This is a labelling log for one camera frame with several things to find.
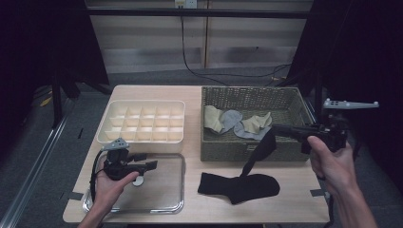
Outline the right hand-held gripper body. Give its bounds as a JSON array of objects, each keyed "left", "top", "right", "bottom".
[{"left": 297, "top": 98, "right": 380, "bottom": 154}]

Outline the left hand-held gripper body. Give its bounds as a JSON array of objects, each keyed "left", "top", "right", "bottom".
[{"left": 101, "top": 137, "right": 142, "bottom": 181}]

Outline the cream divided storage box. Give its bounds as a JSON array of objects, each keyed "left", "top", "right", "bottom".
[{"left": 96, "top": 100, "right": 186, "bottom": 155}]

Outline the clear lid with white knob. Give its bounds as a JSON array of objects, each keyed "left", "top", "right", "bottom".
[{"left": 83, "top": 153, "right": 186, "bottom": 215}]

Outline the black sock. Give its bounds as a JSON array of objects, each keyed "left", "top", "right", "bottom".
[
  {"left": 197, "top": 172, "right": 281, "bottom": 205},
  {"left": 240, "top": 127, "right": 278, "bottom": 179}
]

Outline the beige sock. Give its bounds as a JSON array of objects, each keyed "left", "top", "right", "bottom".
[
  {"left": 203, "top": 104, "right": 226, "bottom": 134},
  {"left": 241, "top": 111, "right": 274, "bottom": 135}
]

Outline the green woven basket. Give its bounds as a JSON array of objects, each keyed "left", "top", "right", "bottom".
[{"left": 200, "top": 85, "right": 321, "bottom": 162}]

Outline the person's left hand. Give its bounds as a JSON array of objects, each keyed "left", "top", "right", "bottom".
[{"left": 93, "top": 170, "right": 141, "bottom": 219}]

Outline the person's right hand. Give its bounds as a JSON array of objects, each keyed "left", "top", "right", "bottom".
[{"left": 306, "top": 135, "right": 359, "bottom": 196}]

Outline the black metal stand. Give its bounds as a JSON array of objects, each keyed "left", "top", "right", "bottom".
[{"left": 315, "top": 72, "right": 324, "bottom": 126}]

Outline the black curtain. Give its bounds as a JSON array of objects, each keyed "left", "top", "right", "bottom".
[
  {"left": 0, "top": 0, "right": 110, "bottom": 160},
  {"left": 286, "top": 0, "right": 403, "bottom": 191}
]

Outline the light wooden shelf unit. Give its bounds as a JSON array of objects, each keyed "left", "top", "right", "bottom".
[{"left": 85, "top": 0, "right": 313, "bottom": 74}]

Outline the black horizontal bar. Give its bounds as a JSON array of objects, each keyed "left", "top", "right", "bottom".
[{"left": 85, "top": 8, "right": 313, "bottom": 19}]

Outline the left hand-held gripper cable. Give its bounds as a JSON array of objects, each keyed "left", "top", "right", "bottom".
[{"left": 89, "top": 150, "right": 107, "bottom": 203}]

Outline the hand-held gripper cable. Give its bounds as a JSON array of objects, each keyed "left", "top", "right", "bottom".
[
  {"left": 89, "top": 150, "right": 107, "bottom": 203},
  {"left": 326, "top": 196, "right": 336, "bottom": 228}
]

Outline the aluminium floor rail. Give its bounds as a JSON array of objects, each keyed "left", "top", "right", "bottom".
[
  {"left": 0, "top": 98, "right": 75, "bottom": 228},
  {"left": 303, "top": 98, "right": 321, "bottom": 127}
]

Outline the right hand-held gripper cable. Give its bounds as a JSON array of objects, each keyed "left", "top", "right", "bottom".
[{"left": 326, "top": 196, "right": 336, "bottom": 228}]

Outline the black wall cable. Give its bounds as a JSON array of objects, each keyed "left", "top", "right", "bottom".
[{"left": 180, "top": 8, "right": 293, "bottom": 87}]

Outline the white wall socket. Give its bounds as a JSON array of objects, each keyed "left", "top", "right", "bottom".
[{"left": 174, "top": 0, "right": 198, "bottom": 10}]

